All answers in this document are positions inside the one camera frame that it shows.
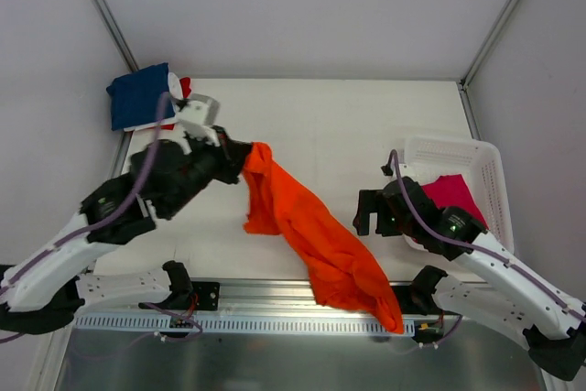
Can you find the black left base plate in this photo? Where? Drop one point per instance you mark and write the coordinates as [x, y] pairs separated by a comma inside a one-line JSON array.
[[204, 295]]

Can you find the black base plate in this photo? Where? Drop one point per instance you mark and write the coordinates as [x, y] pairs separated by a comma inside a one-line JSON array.
[[403, 299], [204, 295]]

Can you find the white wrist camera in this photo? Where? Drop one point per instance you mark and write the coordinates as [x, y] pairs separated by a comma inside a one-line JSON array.
[[196, 115], [389, 171]]

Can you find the folded white t shirt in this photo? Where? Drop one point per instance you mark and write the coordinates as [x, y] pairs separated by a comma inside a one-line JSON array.
[[175, 89]]

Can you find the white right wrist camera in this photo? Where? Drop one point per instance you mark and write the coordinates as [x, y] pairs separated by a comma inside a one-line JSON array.
[[389, 171]]

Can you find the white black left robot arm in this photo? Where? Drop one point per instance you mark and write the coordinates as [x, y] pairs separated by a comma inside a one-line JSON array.
[[52, 288]]

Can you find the white plastic basket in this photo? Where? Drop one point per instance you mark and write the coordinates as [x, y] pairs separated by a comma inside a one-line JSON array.
[[481, 167]]

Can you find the aluminium mounting rail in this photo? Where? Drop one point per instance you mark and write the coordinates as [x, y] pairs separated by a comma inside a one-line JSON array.
[[251, 297]]

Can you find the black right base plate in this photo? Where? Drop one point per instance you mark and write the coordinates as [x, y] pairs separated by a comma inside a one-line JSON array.
[[403, 299]]

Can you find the magenta t shirt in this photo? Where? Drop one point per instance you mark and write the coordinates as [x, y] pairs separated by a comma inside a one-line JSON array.
[[452, 190]]

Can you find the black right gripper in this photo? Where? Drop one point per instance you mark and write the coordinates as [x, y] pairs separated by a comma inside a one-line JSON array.
[[380, 215]]

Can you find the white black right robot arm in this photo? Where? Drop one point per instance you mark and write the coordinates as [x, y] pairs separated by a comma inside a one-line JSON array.
[[519, 304]]

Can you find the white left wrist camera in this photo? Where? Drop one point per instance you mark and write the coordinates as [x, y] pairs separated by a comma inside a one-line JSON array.
[[196, 115]]

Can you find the folded red t shirt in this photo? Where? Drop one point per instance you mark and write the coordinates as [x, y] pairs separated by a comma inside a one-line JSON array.
[[165, 106]]

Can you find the folded blue t shirt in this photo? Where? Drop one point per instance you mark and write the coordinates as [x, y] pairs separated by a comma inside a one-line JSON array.
[[134, 97]]

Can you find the white slotted cable duct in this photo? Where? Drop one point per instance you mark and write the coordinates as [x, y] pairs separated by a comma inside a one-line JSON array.
[[142, 321]]

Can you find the orange t shirt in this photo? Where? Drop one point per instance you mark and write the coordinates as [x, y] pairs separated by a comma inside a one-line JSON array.
[[343, 273]]

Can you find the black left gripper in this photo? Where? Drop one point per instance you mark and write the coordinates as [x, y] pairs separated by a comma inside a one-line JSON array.
[[231, 159]]

